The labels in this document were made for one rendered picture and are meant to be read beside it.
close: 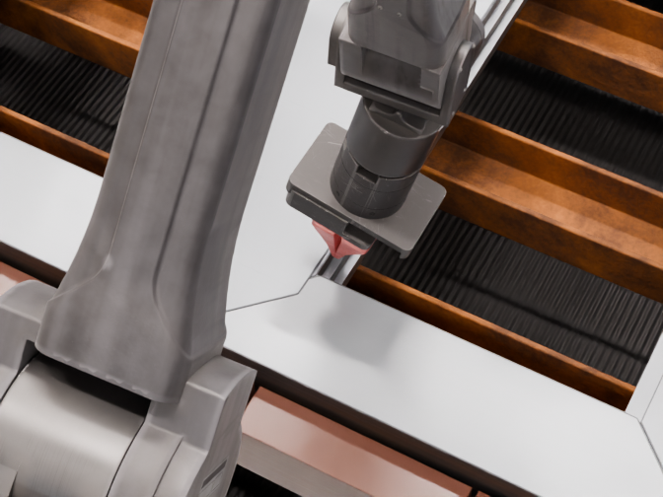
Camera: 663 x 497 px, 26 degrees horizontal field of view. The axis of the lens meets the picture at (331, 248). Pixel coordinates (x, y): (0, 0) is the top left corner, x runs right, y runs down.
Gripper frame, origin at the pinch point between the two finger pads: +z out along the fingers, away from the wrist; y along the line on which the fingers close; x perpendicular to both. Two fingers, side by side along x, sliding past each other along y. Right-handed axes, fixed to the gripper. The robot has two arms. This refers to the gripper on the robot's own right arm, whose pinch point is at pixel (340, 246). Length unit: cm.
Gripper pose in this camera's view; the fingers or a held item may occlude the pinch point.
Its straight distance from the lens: 111.2
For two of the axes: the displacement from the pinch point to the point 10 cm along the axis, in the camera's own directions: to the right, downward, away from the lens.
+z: -2.1, 4.8, 8.5
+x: -4.7, 7.1, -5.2
